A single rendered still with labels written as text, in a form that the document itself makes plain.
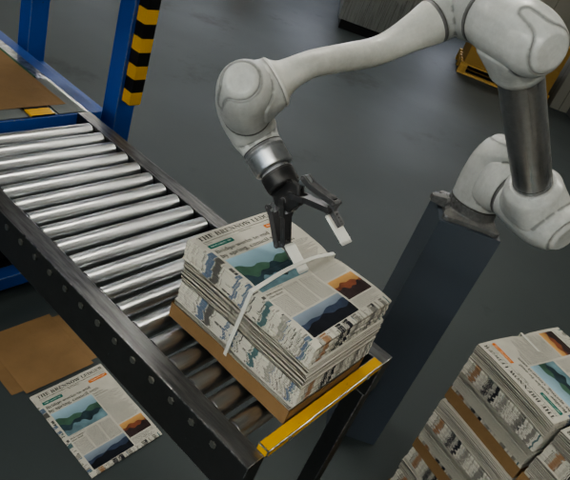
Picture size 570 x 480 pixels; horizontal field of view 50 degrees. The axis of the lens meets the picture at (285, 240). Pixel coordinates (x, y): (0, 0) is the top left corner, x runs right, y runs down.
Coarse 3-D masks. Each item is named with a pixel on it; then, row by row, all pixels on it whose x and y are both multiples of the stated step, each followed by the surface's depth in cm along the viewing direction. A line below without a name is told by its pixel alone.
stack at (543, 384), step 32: (480, 352) 168; (512, 352) 169; (544, 352) 175; (480, 384) 168; (512, 384) 160; (544, 384) 162; (448, 416) 179; (480, 416) 169; (512, 416) 161; (544, 416) 153; (448, 448) 180; (480, 448) 170; (512, 448) 161; (544, 448) 159
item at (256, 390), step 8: (360, 360) 144; (240, 368) 130; (352, 368) 142; (240, 376) 131; (248, 376) 129; (344, 376) 142; (248, 384) 130; (256, 384) 128; (328, 384) 134; (256, 392) 129; (264, 392) 127; (320, 392) 134; (264, 400) 128; (272, 400) 126; (312, 400) 132; (272, 408) 127; (280, 408) 125; (296, 408) 127; (280, 416) 126; (288, 416) 126
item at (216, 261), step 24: (264, 216) 146; (192, 240) 130; (216, 240) 133; (240, 240) 135; (264, 240) 138; (312, 240) 144; (192, 264) 131; (216, 264) 126; (240, 264) 128; (264, 264) 131; (192, 288) 134; (216, 288) 129; (192, 312) 137; (216, 312) 131; (216, 336) 133
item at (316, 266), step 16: (304, 256) 138; (272, 272) 129; (288, 272) 131; (304, 272) 133; (240, 288) 124; (272, 288) 125; (240, 304) 125; (256, 304) 122; (224, 336) 132; (240, 336) 129; (240, 352) 130
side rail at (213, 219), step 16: (80, 112) 210; (96, 128) 205; (128, 144) 202; (144, 160) 197; (160, 176) 192; (176, 192) 187; (192, 208) 184; (208, 208) 186; (208, 224) 181; (224, 224) 182; (384, 352) 156; (384, 368) 156; (368, 384) 157
